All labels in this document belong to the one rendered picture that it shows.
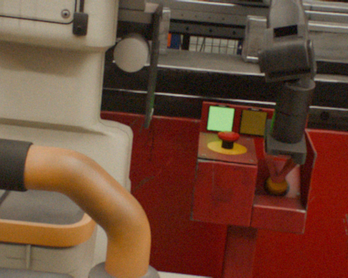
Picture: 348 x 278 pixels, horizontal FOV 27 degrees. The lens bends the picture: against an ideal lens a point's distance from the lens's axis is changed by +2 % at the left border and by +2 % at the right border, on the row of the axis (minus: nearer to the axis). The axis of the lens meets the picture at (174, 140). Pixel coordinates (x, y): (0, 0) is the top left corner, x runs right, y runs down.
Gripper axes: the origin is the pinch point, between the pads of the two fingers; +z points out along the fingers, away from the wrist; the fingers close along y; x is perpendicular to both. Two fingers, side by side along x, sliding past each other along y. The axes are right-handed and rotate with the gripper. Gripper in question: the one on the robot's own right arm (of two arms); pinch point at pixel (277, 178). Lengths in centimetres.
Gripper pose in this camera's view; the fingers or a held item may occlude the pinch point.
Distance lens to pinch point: 131.9
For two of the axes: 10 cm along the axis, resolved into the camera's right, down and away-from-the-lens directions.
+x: -9.9, -1.3, 0.2
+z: -1.0, 8.5, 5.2
